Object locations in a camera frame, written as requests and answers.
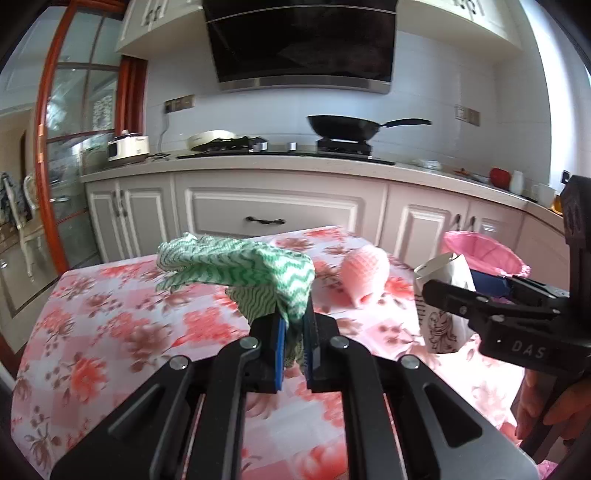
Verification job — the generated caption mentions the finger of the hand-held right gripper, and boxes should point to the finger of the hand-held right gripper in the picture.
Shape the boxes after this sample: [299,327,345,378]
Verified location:
[472,270,573,305]
[422,277,563,332]

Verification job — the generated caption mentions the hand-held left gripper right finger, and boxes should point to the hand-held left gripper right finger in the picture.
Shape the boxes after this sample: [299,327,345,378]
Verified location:
[305,310,539,480]

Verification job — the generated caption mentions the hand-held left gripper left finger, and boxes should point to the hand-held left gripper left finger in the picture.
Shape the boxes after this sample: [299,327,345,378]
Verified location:
[50,314,284,480]

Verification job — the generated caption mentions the pink-lined trash bin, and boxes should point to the pink-lined trash bin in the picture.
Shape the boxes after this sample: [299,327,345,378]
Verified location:
[442,231,529,301]

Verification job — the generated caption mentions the white printed paper bag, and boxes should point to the white printed paper bag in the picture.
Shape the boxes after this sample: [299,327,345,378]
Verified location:
[413,251,476,355]

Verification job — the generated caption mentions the green white striped cloth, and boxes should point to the green white striped cloth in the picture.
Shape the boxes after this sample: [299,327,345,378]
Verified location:
[154,232,317,370]

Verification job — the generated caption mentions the person's right hand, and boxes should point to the person's right hand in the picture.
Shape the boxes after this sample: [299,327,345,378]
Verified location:
[513,369,591,446]

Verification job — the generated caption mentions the pink foam fruit net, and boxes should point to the pink foam fruit net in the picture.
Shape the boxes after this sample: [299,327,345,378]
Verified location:
[341,244,391,309]

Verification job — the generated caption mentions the white mug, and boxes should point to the white mug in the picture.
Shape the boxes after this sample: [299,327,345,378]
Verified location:
[531,183,555,208]

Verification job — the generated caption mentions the glass oil bottle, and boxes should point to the glass oil bottle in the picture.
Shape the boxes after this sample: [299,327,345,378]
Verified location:
[553,170,571,214]

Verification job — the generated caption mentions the white base cabinets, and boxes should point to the white base cabinets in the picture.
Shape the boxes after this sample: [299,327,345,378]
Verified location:
[83,154,573,287]

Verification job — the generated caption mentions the pink floral tablecloth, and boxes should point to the pink floral tablecloth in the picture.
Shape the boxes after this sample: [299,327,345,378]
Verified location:
[10,225,527,480]

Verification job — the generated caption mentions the black gas stove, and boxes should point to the black gas stove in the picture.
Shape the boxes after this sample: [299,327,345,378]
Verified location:
[176,136,397,166]

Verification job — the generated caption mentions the black wok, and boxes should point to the black wok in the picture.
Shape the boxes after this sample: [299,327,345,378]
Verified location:
[307,115,432,141]

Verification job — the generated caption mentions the white lidded pot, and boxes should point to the white lidded pot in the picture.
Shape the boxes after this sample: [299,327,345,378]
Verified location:
[187,130,236,151]

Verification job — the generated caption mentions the white rice cooker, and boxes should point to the white rice cooker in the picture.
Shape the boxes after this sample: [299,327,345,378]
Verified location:
[107,131,151,163]

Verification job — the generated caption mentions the white wooden chair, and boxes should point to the white wooden chair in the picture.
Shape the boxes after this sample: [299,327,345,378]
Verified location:
[0,172,47,278]

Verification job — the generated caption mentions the black range hood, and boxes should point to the black range hood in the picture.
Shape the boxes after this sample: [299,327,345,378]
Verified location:
[203,0,399,95]

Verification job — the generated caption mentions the red framed glass door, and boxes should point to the red framed glass door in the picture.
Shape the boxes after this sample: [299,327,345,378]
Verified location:
[34,0,148,275]

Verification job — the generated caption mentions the white wall cabinet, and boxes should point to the white wall cabinet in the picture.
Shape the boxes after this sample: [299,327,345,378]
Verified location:
[115,0,206,54]
[397,0,522,51]

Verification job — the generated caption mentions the long brown wall outlet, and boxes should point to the long brown wall outlet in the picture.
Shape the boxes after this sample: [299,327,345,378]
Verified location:
[165,93,195,113]

